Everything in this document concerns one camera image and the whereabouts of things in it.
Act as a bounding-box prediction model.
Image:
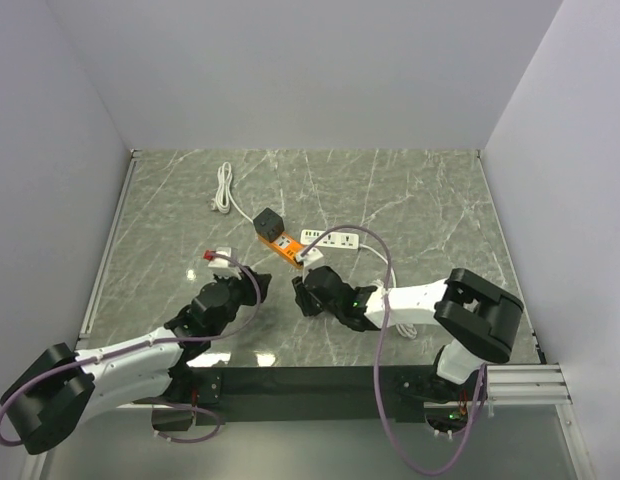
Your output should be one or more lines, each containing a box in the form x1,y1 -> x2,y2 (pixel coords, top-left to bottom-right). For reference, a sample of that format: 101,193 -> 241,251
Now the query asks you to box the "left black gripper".
210,265 -> 272,337

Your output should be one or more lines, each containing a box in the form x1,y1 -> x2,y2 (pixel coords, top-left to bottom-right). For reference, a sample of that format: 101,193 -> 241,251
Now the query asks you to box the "orange power strip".
257,232 -> 304,269

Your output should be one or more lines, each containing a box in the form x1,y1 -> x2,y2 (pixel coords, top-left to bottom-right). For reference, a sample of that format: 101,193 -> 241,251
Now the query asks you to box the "black cube power adapter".
252,208 -> 285,243

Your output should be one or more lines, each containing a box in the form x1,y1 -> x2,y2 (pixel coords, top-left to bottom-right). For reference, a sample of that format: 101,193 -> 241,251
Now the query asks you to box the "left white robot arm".
0,270 -> 272,455

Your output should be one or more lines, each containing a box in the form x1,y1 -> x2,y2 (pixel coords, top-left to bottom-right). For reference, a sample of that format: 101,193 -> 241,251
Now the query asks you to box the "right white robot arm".
292,266 -> 524,403

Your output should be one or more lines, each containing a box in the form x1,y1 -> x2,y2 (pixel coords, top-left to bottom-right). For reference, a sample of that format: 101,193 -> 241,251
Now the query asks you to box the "white power strip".
300,229 -> 360,250

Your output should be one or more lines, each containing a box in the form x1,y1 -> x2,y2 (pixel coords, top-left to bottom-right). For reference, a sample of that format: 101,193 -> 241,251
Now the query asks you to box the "black base bar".
157,365 -> 478,423

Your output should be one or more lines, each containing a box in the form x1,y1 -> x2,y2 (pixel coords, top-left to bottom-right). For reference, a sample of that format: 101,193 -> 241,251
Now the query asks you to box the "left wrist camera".
203,247 -> 241,279

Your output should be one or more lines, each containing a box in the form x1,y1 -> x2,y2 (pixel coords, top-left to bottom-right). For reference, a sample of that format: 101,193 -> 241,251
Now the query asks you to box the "white cord of orange strip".
206,162 -> 256,224

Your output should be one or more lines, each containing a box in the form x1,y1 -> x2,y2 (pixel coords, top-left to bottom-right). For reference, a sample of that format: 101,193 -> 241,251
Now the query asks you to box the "aluminium frame rail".
20,149 -> 141,480

